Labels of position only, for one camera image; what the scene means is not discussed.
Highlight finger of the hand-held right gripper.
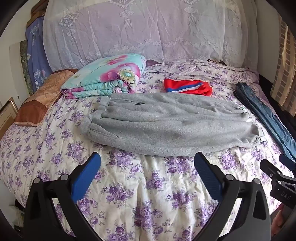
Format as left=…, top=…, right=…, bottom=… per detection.
left=278, top=154, right=296, bottom=174
left=260, top=159, right=285, bottom=184

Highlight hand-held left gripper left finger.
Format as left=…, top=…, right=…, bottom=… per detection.
left=23, top=152, right=102, bottom=241

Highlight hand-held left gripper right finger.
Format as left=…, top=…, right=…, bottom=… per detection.
left=194, top=152, right=271, bottom=241

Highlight grey sweatpants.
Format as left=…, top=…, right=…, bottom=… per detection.
left=80, top=92, right=260, bottom=157

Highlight person's right hand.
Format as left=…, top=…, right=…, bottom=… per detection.
left=270, top=205, right=287, bottom=235

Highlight blue jeans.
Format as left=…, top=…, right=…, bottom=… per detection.
left=233, top=82, right=296, bottom=163

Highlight purple floral bed sheet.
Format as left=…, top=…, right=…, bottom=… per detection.
left=0, top=59, right=292, bottom=241

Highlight red striped shorts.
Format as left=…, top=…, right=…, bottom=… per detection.
left=163, top=78, right=213, bottom=97

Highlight brown pillow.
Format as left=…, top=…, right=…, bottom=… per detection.
left=14, top=69, right=79, bottom=127

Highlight brick pattern curtain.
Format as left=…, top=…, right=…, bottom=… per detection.
left=269, top=20, right=296, bottom=109

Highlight floral teal folded quilt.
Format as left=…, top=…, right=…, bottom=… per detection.
left=60, top=53, right=147, bottom=99

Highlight blue patterned cloth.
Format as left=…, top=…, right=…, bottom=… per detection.
left=25, top=17, right=52, bottom=93

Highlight white lace cover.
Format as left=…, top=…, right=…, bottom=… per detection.
left=43, top=0, right=258, bottom=71

